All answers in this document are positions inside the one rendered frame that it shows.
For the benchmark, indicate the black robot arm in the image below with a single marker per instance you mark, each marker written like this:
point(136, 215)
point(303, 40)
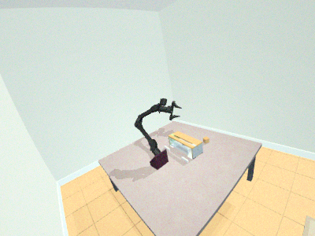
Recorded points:
point(138, 124)

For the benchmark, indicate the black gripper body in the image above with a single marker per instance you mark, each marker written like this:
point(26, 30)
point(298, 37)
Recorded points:
point(170, 110)

